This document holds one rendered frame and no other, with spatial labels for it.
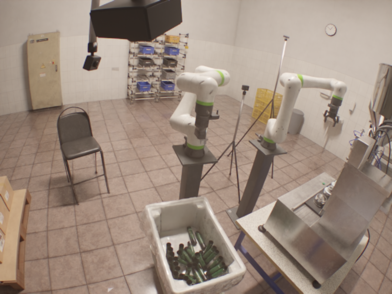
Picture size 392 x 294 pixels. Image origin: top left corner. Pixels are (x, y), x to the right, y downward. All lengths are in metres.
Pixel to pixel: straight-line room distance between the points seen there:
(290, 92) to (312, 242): 0.97
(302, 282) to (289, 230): 0.30
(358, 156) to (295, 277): 0.67
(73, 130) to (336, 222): 2.40
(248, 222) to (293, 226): 0.32
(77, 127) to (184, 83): 1.60
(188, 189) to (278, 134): 0.80
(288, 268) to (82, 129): 2.28
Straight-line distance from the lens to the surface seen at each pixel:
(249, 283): 1.91
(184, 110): 1.41
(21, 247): 2.28
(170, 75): 5.57
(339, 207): 0.98
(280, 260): 1.18
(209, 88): 0.99
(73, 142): 2.30
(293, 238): 1.10
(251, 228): 1.24
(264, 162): 1.82
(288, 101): 1.49
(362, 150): 0.88
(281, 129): 1.54
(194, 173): 1.48
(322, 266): 1.09
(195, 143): 1.34
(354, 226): 0.99
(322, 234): 1.03
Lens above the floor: 1.65
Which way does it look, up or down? 29 degrees down
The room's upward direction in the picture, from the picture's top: 8 degrees clockwise
